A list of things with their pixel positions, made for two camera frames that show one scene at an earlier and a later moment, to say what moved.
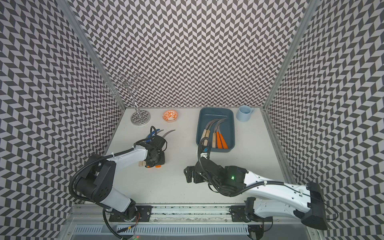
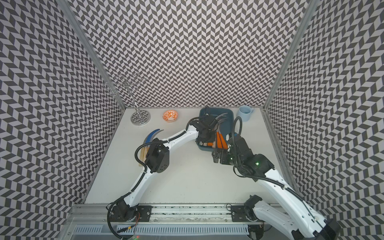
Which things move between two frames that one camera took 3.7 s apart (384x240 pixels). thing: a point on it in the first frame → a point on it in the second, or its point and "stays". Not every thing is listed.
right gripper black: x=189 y=176 → x=224 y=153
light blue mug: x=244 y=113 stays
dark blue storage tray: x=227 y=127 stays
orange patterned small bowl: x=170 y=115 stays
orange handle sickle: x=223 y=142 stays
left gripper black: x=162 y=155 → x=213 y=133
